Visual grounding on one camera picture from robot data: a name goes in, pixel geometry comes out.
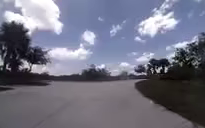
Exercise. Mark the distant low tree line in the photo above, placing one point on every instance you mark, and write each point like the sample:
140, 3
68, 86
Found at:
95, 73

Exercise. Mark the grey concrete path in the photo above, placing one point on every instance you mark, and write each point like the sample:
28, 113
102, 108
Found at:
86, 106

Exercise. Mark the row of dark trees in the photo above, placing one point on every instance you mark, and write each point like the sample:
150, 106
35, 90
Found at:
190, 60

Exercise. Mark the dark grass verge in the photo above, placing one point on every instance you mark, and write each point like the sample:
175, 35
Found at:
186, 96

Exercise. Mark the large dark tree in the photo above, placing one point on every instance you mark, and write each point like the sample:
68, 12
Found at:
13, 43

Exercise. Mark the dark grass strip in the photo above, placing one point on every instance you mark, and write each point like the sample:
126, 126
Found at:
10, 81

